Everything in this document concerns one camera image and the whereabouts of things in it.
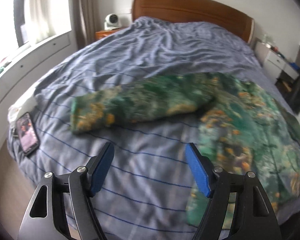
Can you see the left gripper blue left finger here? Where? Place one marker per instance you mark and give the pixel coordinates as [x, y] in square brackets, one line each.
[84, 183]

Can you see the white window cabinet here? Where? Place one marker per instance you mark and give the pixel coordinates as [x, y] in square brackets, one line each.
[30, 65]

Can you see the white desk with drawers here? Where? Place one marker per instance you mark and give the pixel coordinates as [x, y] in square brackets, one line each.
[273, 64]

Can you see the green landscape print jacket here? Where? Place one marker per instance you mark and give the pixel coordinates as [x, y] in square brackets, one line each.
[241, 127]

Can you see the sheer white curtain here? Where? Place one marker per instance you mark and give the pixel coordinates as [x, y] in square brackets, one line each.
[36, 13]

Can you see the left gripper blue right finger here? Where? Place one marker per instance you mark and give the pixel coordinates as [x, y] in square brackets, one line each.
[212, 183]

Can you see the beige curtain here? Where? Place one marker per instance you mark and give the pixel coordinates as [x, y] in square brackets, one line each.
[85, 17]

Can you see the white round fan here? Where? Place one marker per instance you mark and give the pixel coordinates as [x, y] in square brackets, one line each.
[112, 22]

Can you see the brown wooden headboard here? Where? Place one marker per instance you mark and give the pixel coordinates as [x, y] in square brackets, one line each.
[183, 11]

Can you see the black smartphone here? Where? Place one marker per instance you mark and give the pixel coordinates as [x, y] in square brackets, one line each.
[26, 132]

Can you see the wooden bedside table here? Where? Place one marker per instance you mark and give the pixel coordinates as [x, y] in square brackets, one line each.
[104, 33]

